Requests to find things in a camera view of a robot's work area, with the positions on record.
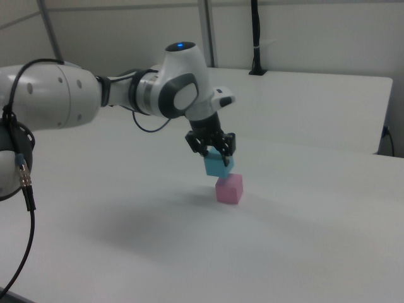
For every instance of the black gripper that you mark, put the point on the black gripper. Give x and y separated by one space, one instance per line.
205 127

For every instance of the blue cube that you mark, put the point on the blue cube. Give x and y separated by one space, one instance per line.
216 167

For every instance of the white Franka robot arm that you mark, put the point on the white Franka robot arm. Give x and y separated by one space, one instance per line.
63 94

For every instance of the pink cube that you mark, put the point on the pink cube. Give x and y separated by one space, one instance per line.
228 191

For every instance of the grey partition frame post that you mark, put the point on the grey partition frame post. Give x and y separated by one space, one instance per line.
52 28
208 31

